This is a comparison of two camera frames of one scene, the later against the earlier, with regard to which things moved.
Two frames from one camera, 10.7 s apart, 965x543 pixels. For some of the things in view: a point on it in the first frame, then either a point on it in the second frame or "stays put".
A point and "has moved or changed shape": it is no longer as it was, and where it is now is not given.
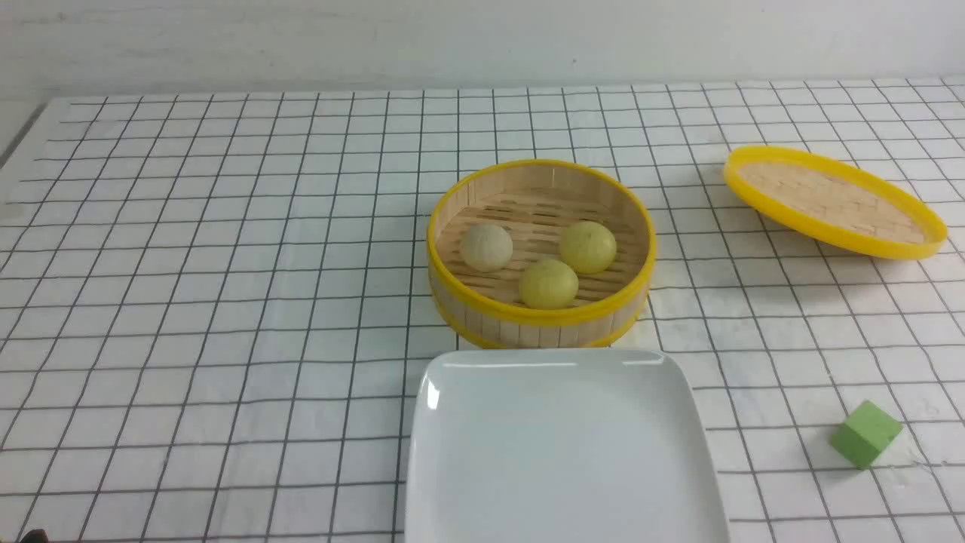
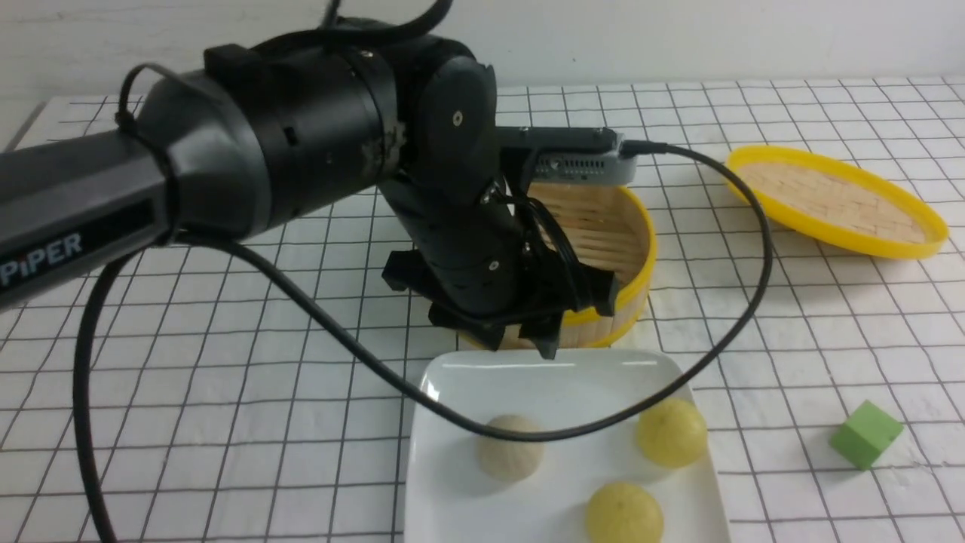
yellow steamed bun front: (549, 284) has moved or changed shape
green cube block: (864, 434) stays put
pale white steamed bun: (486, 246) has moved or changed shape
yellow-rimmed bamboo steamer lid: (831, 204) stays put
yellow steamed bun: (588, 247) → (672, 432)
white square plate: (559, 446) stays put
